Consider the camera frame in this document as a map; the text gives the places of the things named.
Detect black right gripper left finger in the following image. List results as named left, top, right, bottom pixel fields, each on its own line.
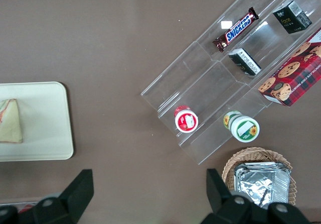
left=17, top=168, right=95, bottom=224

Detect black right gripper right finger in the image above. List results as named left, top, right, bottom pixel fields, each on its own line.
left=200, top=168, right=312, bottom=224

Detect triangle sandwich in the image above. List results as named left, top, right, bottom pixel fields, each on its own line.
left=0, top=98, right=24, bottom=144

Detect light wicker basket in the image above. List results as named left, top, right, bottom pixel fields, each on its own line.
left=221, top=147, right=297, bottom=207

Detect beige plastic tray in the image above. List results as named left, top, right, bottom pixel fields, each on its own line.
left=0, top=81, right=75, bottom=163

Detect silver foil packets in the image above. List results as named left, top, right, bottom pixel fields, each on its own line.
left=234, top=161, right=292, bottom=210

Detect red cola bottle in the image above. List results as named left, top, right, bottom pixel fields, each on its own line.
left=17, top=203, right=36, bottom=214

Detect clear acrylic bottle rack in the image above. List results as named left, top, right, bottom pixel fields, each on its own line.
left=0, top=200, right=39, bottom=214

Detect green lidded white cup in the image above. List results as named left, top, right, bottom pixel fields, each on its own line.
left=223, top=110, right=260, bottom=143

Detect red lidded white cup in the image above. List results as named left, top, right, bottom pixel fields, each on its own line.
left=174, top=104, right=200, bottom=134

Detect clear acrylic tiered shelf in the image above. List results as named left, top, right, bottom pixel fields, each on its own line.
left=140, top=0, right=321, bottom=166

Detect black box with white label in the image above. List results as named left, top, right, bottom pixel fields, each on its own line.
left=228, top=48, right=262, bottom=77

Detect red plaid cookie box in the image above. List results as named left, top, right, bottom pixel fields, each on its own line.
left=258, top=27, right=321, bottom=107

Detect Snickers chocolate bar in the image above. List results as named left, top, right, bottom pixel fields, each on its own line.
left=212, top=7, right=260, bottom=53

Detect black box with Face print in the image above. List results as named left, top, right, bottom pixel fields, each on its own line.
left=272, top=0, right=313, bottom=35

